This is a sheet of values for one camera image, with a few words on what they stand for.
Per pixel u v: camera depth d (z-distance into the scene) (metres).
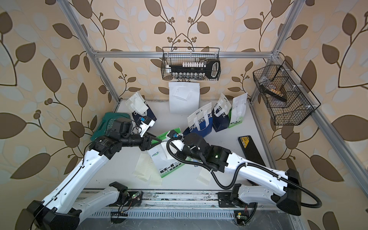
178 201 0.74
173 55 0.91
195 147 0.48
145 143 0.60
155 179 0.81
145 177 0.82
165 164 0.76
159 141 0.68
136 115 0.91
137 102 0.91
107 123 0.99
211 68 0.84
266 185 0.42
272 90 0.75
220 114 0.93
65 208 0.39
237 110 0.94
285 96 0.77
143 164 0.87
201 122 0.88
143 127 0.63
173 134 0.55
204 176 0.83
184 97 1.04
